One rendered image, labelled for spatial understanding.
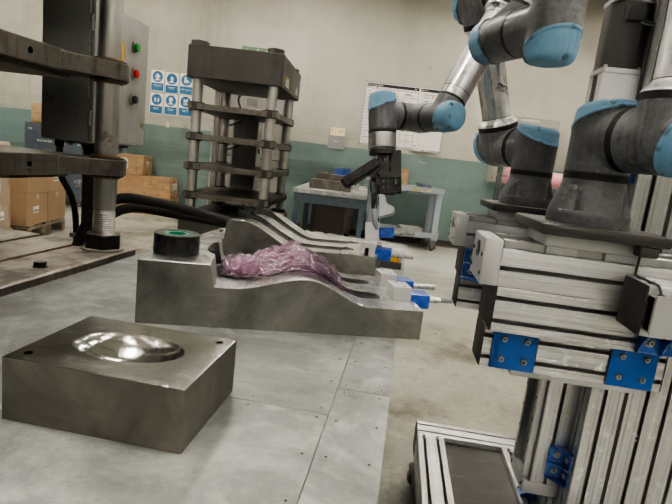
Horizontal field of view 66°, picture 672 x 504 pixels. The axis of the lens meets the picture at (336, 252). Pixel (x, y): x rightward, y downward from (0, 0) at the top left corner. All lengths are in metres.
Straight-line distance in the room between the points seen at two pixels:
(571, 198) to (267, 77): 4.32
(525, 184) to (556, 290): 0.54
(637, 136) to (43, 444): 0.94
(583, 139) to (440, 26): 6.93
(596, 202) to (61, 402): 0.90
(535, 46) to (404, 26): 7.08
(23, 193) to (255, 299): 4.85
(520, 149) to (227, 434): 1.19
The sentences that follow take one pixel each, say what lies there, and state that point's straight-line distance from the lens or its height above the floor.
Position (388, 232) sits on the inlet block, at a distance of 1.36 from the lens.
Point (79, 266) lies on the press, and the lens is 1.40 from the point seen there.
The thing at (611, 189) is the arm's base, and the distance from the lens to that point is 1.07.
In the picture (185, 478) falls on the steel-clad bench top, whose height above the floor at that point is 0.80.
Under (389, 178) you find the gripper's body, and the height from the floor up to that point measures 1.07.
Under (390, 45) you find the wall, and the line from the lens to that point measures 7.83.
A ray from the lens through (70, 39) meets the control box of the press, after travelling 1.73.
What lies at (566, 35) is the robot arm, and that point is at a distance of 0.84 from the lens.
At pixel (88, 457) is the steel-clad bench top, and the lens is 0.58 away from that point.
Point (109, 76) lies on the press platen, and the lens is 1.50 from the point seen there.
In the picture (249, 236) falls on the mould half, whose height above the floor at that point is 0.90.
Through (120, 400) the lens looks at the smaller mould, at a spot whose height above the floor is 0.85.
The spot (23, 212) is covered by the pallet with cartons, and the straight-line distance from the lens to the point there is 5.67.
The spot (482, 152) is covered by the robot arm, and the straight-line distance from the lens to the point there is 1.67.
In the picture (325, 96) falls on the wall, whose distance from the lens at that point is 7.74.
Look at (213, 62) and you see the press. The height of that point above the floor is 1.87.
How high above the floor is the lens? 1.11
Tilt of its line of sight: 10 degrees down
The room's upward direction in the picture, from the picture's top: 7 degrees clockwise
